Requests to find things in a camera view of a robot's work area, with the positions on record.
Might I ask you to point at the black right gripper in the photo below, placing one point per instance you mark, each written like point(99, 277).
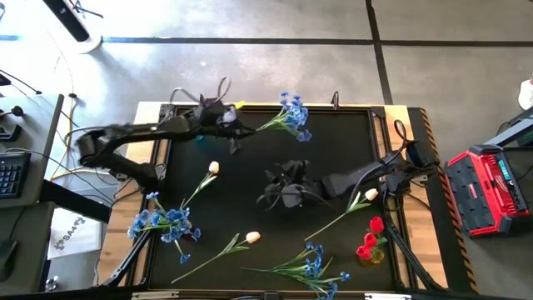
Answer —
point(300, 175)

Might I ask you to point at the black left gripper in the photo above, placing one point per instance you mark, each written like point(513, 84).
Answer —
point(210, 121)

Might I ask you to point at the teal lattice vase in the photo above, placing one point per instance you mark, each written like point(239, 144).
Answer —
point(200, 140)

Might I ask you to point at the pale peach artificial tulip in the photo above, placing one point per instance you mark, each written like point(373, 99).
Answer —
point(252, 237)
point(370, 194)
point(213, 167)

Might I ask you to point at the blue artificial flower bunch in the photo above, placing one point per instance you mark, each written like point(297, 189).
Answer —
point(175, 216)
point(296, 116)
point(312, 266)

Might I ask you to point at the red artificial tulip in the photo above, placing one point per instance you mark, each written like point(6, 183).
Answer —
point(363, 252)
point(377, 224)
point(370, 239)

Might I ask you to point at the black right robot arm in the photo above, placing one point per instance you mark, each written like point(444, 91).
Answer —
point(358, 177)

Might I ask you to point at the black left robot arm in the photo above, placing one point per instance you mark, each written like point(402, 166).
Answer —
point(133, 170)

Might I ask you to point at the yellow glass vase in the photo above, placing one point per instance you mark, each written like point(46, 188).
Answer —
point(377, 259)

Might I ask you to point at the black desk support bar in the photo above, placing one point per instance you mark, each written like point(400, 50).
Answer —
point(71, 200)

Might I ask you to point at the black ramp with hazard stripe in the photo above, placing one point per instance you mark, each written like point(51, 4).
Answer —
point(460, 271)

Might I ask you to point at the red and black toolbox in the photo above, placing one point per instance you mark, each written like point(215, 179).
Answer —
point(479, 196)

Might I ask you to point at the white and black floor stand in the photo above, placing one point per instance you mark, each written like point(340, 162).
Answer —
point(68, 18)

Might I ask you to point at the black computer keyboard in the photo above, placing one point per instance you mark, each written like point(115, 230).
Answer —
point(12, 175)

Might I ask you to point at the dark grey desk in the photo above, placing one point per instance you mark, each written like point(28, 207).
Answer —
point(25, 233)

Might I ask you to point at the dark metal cart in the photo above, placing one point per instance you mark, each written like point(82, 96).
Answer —
point(512, 129)

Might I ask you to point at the black computer mouse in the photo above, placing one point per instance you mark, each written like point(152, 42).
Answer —
point(7, 260)

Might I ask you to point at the person's foot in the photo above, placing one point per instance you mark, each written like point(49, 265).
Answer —
point(526, 96)

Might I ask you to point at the black diagonal frame strut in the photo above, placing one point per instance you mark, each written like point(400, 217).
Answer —
point(129, 260)
point(410, 258)

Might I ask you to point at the silver metal bracket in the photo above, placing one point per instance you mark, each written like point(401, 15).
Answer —
point(156, 295)

